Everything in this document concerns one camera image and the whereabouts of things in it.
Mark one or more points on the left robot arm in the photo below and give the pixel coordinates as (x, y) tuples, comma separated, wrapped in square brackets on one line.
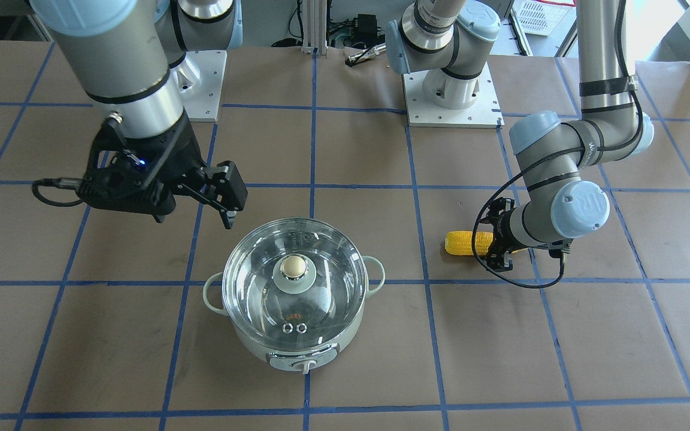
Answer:
[(451, 44)]

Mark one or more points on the pale green electric pot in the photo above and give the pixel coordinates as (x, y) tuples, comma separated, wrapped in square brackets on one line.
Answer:
[(294, 299)]

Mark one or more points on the glass pot lid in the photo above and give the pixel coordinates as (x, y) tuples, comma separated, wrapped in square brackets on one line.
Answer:
[(294, 284)]

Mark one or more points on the white plastic basket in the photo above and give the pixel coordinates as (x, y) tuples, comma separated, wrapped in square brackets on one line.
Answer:
[(541, 17)]

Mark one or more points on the yellow corn cob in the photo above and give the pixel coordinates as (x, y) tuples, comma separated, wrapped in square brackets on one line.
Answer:
[(462, 243)]

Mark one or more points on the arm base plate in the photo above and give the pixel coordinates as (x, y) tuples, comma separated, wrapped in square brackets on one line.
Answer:
[(436, 100), (200, 78)]

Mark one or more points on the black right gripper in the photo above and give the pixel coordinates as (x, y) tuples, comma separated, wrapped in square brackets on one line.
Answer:
[(178, 147)]

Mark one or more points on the aluminium frame post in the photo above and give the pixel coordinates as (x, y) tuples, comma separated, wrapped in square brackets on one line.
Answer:
[(314, 19)]

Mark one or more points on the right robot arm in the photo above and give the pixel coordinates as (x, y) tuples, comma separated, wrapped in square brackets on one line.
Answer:
[(122, 53)]

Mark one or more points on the black power adapter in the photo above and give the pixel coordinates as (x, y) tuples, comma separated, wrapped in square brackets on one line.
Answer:
[(366, 28)]

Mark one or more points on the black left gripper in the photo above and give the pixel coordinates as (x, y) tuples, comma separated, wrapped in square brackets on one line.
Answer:
[(502, 229)]

